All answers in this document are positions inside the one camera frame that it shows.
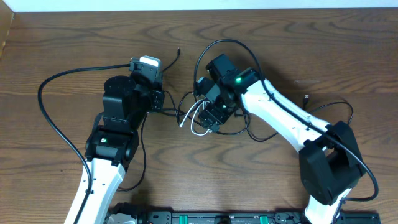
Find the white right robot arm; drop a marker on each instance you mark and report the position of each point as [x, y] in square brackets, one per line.
[329, 158]

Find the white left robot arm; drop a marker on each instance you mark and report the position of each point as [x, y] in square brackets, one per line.
[114, 139]

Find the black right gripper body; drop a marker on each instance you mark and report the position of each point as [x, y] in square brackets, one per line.
[221, 97]

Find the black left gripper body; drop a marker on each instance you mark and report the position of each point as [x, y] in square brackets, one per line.
[158, 101]

